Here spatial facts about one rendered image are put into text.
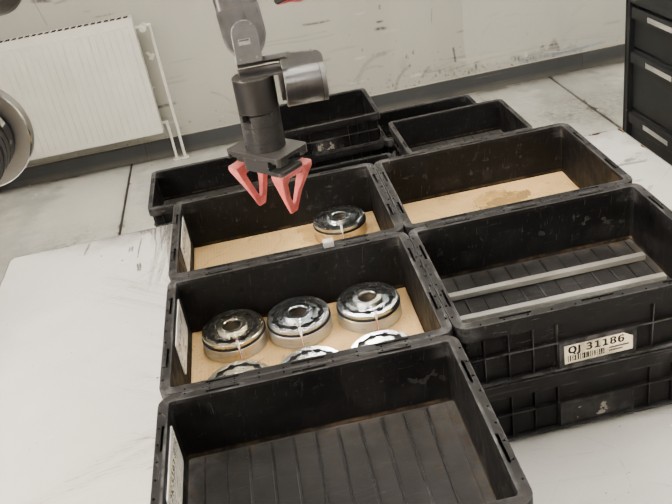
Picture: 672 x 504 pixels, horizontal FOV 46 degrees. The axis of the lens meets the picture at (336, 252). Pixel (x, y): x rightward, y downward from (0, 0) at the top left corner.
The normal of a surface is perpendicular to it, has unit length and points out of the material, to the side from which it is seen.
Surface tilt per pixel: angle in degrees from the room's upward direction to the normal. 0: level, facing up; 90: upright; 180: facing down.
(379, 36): 90
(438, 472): 0
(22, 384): 0
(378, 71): 90
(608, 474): 0
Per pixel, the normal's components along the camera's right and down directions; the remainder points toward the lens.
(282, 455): -0.15, -0.85
